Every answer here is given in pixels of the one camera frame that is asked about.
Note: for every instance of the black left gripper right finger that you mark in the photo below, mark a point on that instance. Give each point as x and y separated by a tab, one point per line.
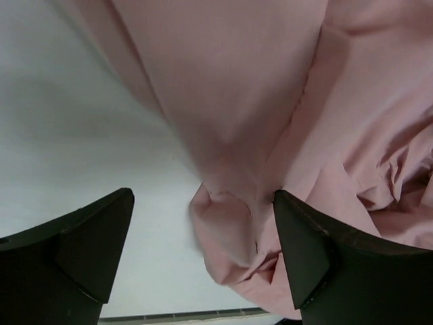
341	275

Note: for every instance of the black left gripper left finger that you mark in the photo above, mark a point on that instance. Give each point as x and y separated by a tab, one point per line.
63	271

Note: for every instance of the pink trousers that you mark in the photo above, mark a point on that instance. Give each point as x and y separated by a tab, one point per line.
329	100

